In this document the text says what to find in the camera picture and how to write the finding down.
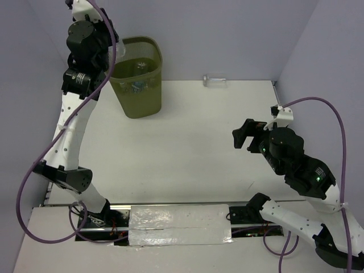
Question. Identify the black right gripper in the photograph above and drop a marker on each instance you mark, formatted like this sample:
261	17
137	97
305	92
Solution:
252	127

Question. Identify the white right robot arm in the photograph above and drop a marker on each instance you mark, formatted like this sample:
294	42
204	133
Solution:
333	232

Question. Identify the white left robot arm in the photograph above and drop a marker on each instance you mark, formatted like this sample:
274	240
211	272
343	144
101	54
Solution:
80	94

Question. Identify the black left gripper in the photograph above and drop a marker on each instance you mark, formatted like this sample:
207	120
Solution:
102	24

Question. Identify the olive green mesh bin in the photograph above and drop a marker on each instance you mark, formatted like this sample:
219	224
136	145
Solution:
148	102

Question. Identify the silver foil covered block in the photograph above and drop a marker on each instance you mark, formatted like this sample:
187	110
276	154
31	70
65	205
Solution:
175	225

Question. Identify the blue label water bottle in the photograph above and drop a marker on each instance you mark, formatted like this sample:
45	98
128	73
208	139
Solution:
134	87

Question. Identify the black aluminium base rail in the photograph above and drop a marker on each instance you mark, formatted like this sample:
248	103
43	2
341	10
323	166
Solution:
242	226

